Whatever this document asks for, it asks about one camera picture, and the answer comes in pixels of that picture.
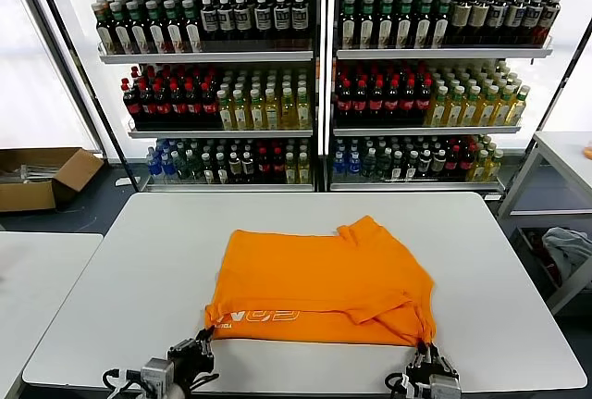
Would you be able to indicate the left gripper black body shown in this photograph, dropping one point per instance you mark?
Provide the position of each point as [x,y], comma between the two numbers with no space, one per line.
[189,366]

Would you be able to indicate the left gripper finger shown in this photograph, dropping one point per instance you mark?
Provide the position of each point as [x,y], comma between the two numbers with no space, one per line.
[209,345]
[192,342]

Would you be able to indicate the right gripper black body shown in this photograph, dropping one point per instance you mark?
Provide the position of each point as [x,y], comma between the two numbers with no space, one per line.
[418,378]

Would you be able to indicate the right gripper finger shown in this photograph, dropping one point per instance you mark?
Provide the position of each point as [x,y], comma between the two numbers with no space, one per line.
[419,358]
[437,359]

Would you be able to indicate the orange t-shirt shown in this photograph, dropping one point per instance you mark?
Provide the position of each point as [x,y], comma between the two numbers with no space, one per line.
[314,278]

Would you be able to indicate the red cloth item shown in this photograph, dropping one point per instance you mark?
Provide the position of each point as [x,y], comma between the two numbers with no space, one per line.
[551,267]

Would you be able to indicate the white rounded table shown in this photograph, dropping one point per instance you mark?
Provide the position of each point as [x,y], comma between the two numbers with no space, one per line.
[41,302]

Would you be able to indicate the grey white cloth pile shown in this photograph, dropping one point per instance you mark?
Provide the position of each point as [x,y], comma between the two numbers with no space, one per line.
[571,251]

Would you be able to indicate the small white floor object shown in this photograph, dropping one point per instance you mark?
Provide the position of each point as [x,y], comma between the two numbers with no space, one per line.
[124,182]

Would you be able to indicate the dark drink bottle white cap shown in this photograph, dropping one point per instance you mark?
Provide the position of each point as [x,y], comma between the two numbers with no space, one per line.
[209,168]
[411,166]
[398,166]
[222,168]

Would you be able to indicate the dark green bottle white cap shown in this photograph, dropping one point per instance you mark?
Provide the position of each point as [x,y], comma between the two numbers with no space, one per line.
[384,165]
[195,167]
[370,165]
[182,167]

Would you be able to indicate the blue water bottle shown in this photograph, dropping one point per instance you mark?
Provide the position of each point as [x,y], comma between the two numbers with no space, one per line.
[340,165]
[354,165]
[154,165]
[167,167]

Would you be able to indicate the dark bottle white label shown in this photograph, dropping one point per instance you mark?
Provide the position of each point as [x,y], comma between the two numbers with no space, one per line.
[248,167]
[439,165]
[235,167]
[425,165]

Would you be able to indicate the cola bottle red cap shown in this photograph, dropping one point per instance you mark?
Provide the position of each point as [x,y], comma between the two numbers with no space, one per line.
[424,102]
[163,109]
[361,103]
[148,109]
[277,166]
[178,108]
[344,103]
[133,109]
[194,108]
[454,163]
[263,166]
[408,103]
[376,103]
[392,103]
[468,163]
[210,107]

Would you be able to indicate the yellow tea bottle green label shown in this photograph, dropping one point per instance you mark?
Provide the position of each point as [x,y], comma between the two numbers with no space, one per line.
[304,168]
[288,113]
[502,109]
[291,168]
[481,167]
[470,109]
[256,114]
[272,114]
[438,109]
[225,114]
[486,109]
[304,113]
[495,167]
[454,109]
[241,114]
[518,107]

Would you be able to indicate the brown cardboard box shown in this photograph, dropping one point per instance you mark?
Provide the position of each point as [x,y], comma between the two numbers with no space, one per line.
[28,197]

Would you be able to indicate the metal bars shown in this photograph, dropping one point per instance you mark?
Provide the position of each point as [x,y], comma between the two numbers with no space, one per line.
[28,172]

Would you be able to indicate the white side table grey legs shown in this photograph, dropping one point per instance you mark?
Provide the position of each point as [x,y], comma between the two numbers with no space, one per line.
[562,144]

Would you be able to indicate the clear container orange contents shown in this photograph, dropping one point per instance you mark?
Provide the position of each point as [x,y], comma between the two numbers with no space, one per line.
[588,151]

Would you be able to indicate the grey metal shelf rack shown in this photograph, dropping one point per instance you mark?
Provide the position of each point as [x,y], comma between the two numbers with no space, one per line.
[208,57]
[439,53]

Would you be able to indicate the dark tea bottle green cap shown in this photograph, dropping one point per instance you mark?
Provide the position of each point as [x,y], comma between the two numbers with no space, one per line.
[348,28]
[193,32]
[422,28]
[105,33]
[385,28]
[366,28]
[139,33]
[440,28]
[158,33]
[176,32]
[122,33]
[403,28]

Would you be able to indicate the black bottle white label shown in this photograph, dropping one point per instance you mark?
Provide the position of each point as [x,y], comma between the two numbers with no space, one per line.
[210,19]
[550,17]
[281,18]
[299,17]
[533,17]
[497,17]
[243,19]
[226,19]
[262,19]

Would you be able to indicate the grey window mullion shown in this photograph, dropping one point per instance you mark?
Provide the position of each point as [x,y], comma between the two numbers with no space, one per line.
[55,47]

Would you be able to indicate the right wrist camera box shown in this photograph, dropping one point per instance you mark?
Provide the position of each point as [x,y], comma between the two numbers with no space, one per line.
[444,387]

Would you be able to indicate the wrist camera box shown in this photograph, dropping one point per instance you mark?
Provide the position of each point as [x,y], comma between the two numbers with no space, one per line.
[444,387]
[155,373]

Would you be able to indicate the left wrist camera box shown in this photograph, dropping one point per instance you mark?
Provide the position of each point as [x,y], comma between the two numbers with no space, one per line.
[155,373]

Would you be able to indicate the black window frame post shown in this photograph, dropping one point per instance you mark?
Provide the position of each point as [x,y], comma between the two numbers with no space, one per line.
[76,47]
[578,54]

